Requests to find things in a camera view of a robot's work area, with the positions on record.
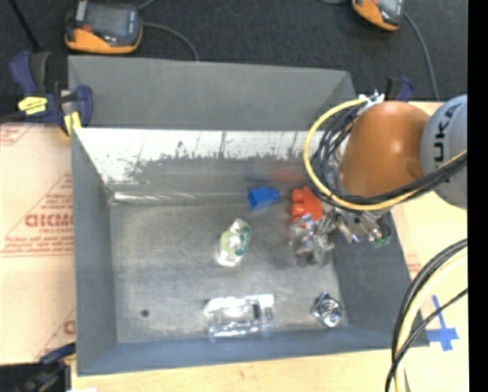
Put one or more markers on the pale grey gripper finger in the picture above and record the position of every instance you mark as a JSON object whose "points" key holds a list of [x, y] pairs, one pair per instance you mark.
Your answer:
{"points": [[318, 249], [309, 229]]}

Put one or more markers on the orange-red plastic toy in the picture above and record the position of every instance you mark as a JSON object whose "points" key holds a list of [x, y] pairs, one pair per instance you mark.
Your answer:
{"points": [[305, 204]]}

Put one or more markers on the blue plastic piece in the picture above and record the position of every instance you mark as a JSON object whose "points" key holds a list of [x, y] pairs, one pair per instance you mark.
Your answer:
{"points": [[263, 198]]}

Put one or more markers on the clear plastic bottle, green label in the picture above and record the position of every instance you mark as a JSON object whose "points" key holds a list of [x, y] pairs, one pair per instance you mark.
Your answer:
{"points": [[233, 243]]}

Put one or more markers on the grey metal bin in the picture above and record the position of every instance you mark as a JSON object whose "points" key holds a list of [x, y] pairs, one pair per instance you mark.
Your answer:
{"points": [[178, 255]]}

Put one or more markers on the brown cardboard board, red print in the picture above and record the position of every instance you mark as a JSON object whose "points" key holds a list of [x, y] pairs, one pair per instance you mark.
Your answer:
{"points": [[32, 259]]}

